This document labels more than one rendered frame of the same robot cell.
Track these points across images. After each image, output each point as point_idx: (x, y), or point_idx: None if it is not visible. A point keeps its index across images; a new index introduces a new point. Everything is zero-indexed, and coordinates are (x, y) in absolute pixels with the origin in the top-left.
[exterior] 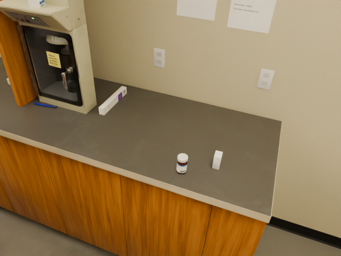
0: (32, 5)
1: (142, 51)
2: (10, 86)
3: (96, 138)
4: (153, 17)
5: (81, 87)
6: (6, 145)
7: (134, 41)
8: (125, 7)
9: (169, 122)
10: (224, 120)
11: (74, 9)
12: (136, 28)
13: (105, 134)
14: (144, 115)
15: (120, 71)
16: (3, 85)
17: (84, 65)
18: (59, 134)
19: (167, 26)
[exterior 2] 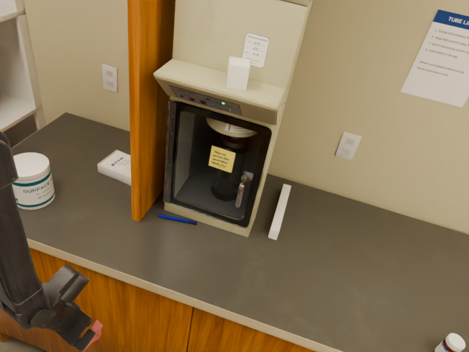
0: (232, 85)
1: (320, 134)
2: (103, 176)
3: (286, 289)
4: (358, 89)
5: (257, 202)
6: (119, 289)
7: (311, 118)
8: (312, 70)
9: (376, 253)
10: (447, 248)
11: (287, 90)
12: (322, 101)
13: (295, 280)
14: (334, 239)
15: (272, 156)
16: (91, 173)
17: (266, 169)
18: (225, 281)
19: (378, 105)
